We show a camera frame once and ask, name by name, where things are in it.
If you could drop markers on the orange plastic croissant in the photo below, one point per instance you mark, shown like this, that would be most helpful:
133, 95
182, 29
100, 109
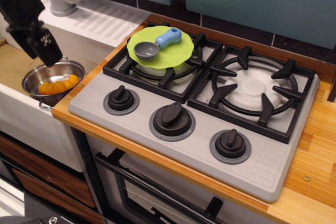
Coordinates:
49, 88

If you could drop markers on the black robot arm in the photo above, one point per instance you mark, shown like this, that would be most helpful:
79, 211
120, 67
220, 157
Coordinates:
28, 31

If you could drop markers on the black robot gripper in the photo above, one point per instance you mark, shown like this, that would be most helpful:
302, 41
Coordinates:
26, 29

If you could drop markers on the grey toy stove top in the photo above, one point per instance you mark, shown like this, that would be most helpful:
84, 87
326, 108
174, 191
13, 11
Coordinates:
261, 175

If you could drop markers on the black right stove knob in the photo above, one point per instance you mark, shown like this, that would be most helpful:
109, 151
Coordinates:
230, 147

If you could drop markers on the black burner grate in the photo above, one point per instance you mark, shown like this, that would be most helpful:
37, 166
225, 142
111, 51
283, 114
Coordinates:
256, 92
175, 83

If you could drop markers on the black left stove knob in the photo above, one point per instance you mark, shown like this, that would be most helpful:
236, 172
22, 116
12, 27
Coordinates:
121, 101

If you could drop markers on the toy oven door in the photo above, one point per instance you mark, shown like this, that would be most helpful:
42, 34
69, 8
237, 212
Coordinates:
152, 203

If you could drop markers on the lime green plastic plate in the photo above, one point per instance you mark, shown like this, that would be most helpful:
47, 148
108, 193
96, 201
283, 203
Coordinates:
171, 56

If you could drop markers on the black oven door handle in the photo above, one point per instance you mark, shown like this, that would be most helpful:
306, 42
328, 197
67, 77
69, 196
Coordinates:
207, 217

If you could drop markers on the wooden drawer fronts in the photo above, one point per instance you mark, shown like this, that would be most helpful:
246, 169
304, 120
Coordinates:
50, 180

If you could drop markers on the black middle stove knob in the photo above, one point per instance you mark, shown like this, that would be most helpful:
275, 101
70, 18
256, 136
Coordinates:
172, 122

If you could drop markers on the white toy sink unit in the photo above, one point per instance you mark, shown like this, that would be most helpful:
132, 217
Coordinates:
86, 36

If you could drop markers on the black left burner grate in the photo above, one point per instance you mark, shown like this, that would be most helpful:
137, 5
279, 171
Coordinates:
175, 83

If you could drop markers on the black stove knob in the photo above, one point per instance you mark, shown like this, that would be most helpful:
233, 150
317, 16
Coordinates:
121, 101
172, 122
230, 147

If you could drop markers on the grey spoon with blue handle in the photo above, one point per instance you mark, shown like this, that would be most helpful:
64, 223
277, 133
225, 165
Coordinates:
149, 50

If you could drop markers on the black right burner grate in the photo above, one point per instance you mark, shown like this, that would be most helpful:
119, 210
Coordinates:
256, 92

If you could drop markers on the stainless steel pot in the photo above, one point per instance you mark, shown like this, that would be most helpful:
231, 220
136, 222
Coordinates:
58, 72

